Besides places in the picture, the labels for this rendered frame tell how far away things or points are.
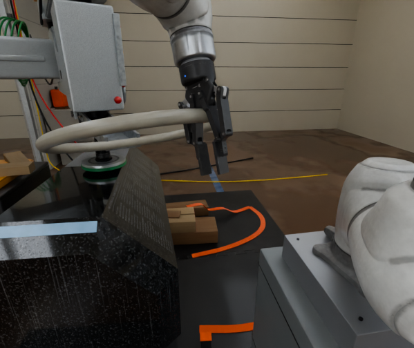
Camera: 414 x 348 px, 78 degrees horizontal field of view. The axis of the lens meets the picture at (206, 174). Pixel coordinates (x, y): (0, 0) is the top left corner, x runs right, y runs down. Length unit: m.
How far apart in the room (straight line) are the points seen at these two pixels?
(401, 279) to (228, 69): 6.10
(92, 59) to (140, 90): 5.00
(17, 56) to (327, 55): 6.46
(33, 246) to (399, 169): 1.02
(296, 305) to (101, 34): 1.19
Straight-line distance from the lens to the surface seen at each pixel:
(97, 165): 1.34
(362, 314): 0.66
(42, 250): 1.01
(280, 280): 0.79
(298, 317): 0.72
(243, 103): 6.50
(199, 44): 0.56
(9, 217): 1.11
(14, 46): 1.90
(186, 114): 0.52
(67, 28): 1.27
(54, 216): 1.03
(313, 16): 7.14
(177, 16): 0.56
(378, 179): 0.61
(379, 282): 0.46
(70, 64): 1.26
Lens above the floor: 1.32
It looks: 21 degrees down
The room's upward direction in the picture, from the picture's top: straight up
